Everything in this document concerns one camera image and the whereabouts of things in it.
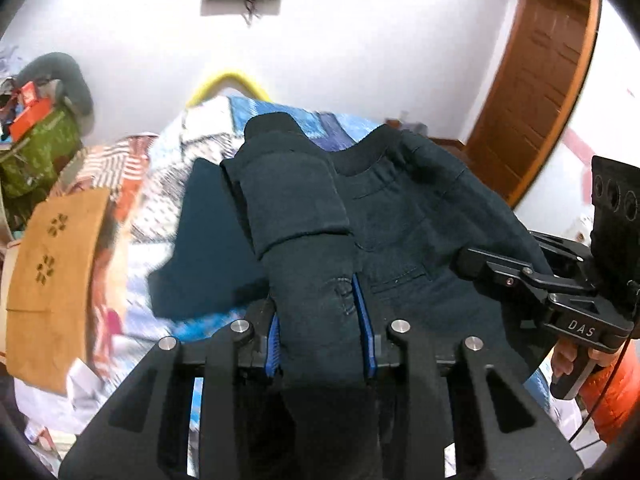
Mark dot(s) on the wooden lap desk board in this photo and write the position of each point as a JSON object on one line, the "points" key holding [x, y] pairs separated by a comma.
{"points": [[48, 301]]}

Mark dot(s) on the patterned blue patchwork bedsheet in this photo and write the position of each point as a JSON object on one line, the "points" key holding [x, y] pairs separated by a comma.
{"points": [[220, 159]]}

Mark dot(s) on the black pants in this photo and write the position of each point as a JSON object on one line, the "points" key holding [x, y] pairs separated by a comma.
{"points": [[395, 208]]}

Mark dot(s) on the person's right hand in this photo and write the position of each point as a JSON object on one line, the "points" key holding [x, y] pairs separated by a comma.
{"points": [[565, 354]]}

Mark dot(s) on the green patterned bag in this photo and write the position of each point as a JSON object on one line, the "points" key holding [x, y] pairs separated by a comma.
{"points": [[36, 161]]}

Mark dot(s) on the orange striped blanket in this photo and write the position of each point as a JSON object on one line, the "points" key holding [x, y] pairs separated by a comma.
{"points": [[121, 167]]}

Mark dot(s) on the yellow hoop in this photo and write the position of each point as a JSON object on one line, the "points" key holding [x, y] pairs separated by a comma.
{"points": [[230, 79]]}

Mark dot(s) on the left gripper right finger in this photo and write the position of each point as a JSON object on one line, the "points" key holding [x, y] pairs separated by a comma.
{"points": [[471, 407]]}

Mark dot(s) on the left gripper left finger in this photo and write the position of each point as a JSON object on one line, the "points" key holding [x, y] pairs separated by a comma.
{"points": [[142, 430]]}

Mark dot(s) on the brown wooden door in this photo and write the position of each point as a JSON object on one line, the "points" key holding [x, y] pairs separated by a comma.
{"points": [[534, 91]]}

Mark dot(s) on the white crumpled cloth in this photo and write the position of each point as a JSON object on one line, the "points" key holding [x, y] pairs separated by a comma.
{"points": [[54, 421]]}

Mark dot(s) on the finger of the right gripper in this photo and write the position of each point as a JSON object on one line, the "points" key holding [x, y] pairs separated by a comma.
{"points": [[508, 278], [566, 258]]}

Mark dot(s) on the grey neck pillow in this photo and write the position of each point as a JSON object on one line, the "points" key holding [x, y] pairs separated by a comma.
{"points": [[70, 87]]}

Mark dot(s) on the dark teal folded garment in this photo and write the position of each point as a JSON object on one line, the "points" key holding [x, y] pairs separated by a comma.
{"points": [[212, 269]]}

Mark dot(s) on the orange red box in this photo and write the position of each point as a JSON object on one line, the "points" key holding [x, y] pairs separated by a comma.
{"points": [[32, 106]]}

